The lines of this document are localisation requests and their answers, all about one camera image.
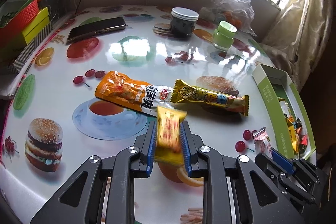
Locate yellow gold candy packet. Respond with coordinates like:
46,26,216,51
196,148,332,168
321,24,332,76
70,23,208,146
154,106,187,166

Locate long gold snack bar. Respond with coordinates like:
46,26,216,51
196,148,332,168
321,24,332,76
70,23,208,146
170,79,249,117

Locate white sesame nougat candy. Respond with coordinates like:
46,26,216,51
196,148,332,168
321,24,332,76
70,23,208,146
252,127,273,159

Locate orange spicy snack pouch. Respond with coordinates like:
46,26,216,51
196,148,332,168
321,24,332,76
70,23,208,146
94,71,174,117

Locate green Jia Faith box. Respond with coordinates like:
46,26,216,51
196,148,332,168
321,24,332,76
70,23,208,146
252,64,316,160

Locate green lidded glass jar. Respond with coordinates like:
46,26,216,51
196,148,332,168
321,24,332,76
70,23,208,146
213,21,237,51

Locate dark jar white lid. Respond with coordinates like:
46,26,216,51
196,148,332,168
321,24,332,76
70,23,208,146
170,7,199,39

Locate black smartphone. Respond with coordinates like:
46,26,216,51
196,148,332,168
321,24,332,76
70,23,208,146
67,17,126,44

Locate beige patterned curtain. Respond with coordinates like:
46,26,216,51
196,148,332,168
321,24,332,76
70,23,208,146
261,0,334,90

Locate clear plastic bag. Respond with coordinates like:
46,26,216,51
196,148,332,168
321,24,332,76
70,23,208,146
199,0,256,36

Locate striped black white box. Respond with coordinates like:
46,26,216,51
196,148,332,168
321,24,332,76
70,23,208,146
8,24,53,74

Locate yellow green box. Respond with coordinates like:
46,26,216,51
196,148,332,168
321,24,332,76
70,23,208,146
9,7,52,51

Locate red woven box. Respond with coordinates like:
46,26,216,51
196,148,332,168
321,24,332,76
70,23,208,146
1,0,39,43

